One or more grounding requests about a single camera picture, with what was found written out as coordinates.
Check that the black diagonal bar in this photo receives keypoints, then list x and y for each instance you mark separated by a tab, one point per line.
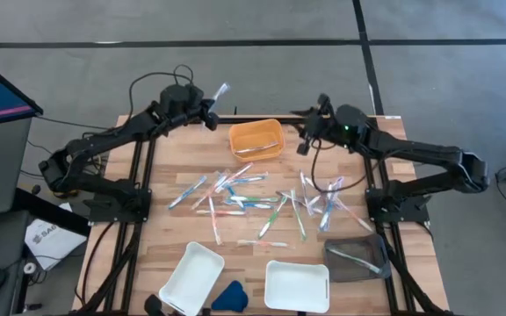
51	213

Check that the orange toothbrush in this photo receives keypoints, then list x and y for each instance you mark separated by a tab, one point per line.
262	242
222	213
209	193
235	177
214	221
354	215

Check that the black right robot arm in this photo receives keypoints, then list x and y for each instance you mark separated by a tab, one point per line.
411	151

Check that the white printed box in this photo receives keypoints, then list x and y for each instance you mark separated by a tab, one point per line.
53	239

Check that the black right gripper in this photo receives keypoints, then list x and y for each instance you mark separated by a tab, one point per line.
332	123

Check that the white tape roll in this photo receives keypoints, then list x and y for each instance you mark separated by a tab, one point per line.
29	267

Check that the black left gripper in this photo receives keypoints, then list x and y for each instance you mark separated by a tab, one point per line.
198	103

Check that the orange plastic bin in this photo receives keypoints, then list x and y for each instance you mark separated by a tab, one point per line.
244	131

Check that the green toothbrush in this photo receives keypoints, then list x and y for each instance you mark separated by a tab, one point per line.
354	260
298	215
272	217
255	198

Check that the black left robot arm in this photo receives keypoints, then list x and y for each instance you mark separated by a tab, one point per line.
103	136

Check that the grey plastic bin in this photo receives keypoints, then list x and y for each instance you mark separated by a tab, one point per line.
345	272

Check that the white plastic bin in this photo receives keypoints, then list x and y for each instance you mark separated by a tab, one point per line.
191	278
297	285

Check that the blue cloth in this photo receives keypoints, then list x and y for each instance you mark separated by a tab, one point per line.
231	298

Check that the blue toothbrush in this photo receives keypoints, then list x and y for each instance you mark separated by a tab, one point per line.
248	179
327	215
221	92
187	192
255	205
232	192

